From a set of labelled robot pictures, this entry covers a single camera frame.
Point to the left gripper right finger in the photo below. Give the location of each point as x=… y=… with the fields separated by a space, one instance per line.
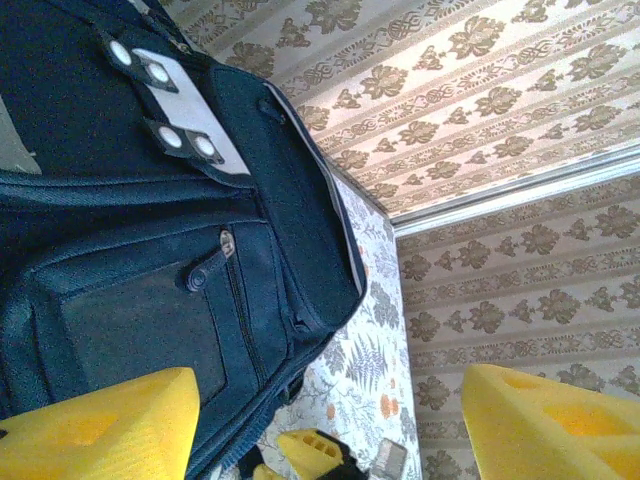
x=550 y=430

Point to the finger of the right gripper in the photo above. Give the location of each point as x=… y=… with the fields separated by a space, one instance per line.
x=310 y=450
x=266 y=472

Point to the navy blue backpack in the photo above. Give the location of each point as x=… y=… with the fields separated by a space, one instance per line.
x=125 y=250

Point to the aluminium corner post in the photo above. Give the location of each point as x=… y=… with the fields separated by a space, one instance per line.
x=500 y=197

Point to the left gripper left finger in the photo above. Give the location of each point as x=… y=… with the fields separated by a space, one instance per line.
x=100 y=430

